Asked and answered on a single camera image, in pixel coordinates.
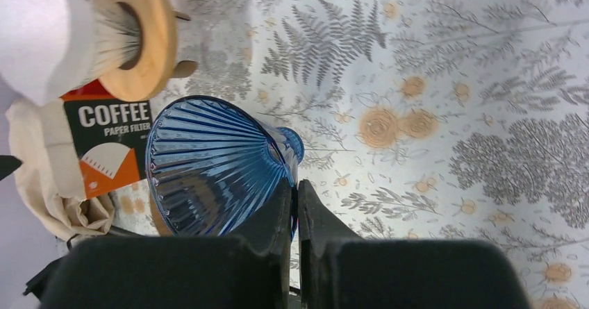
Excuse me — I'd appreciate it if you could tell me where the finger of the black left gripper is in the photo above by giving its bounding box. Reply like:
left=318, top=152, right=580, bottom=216
left=0, top=155, right=22, bottom=181

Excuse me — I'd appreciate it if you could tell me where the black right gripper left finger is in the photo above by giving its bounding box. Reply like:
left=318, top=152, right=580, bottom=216
left=40, top=180, right=292, bottom=308

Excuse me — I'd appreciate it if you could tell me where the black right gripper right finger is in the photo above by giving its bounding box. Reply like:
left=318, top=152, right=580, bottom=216
left=298, top=180, right=531, bottom=308

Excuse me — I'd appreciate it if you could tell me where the blue ribbed glass dripper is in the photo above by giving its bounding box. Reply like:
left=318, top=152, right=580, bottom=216
left=145, top=95, right=305, bottom=236

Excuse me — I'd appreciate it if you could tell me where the white paper coffee filter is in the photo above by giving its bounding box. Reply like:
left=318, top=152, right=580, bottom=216
left=1, top=0, right=99, bottom=106

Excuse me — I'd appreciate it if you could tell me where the clear ribbed glass dripper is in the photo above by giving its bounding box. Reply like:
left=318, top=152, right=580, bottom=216
left=78, top=0, right=143, bottom=87

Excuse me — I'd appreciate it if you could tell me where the light wooden dripper ring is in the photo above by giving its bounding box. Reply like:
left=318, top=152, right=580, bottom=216
left=94, top=0, right=179, bottom=103

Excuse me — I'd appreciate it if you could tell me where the orange coffee filter box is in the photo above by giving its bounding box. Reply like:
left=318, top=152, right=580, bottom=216
left=61, top=80, right=153, bottom=199

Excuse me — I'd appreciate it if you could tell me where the beige cloth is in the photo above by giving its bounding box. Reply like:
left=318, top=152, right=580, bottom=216
left=6, top=99, right=115, bottom=240

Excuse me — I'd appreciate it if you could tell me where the clear glass carafe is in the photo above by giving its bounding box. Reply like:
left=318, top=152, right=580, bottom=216
left=172, top=10, right=198, bottom=78

